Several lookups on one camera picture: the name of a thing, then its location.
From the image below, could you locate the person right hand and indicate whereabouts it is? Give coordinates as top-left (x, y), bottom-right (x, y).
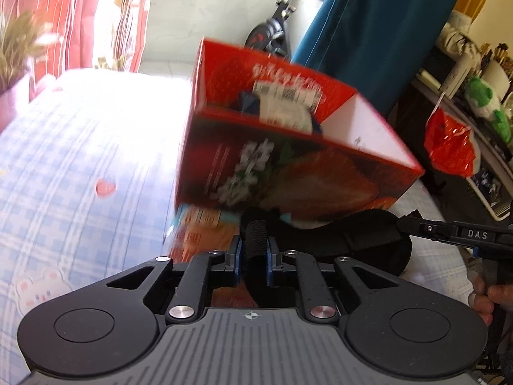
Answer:
top-left (467, 269), bottom-right (513, 327)

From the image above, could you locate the red plastic bag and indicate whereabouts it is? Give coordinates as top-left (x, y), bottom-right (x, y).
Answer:
top-left (424, 108), bottom-right (481, 178)

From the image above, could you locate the green white plush toy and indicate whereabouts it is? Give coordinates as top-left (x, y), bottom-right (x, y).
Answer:
top-left (464, 76), bottom-right (512, 143)

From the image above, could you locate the white spray bottle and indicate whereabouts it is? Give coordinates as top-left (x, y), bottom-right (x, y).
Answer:
top-left (439, 53), bottom-right (473, 99)

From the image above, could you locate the red strawberry cardboard box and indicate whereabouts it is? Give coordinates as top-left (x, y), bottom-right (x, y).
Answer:
top-left (175, 39), bottom-right (424, 221)

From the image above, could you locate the beige cloth bundle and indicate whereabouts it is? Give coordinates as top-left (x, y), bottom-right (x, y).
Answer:
top-left (436, 10), bottom-right (482, 72)

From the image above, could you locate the dark teal curtain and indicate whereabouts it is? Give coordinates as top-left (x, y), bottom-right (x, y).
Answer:
top-left (292, 0), bottom-right (457, 116)

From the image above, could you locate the black exercise bike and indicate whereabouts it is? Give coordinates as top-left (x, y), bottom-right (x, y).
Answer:
top-left (243, 0), bottom-right (342, 59)

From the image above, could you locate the pink printed backdrop curtain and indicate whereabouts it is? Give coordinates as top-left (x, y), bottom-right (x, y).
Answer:
top-left (0, 0), bottom-right (162, 130)

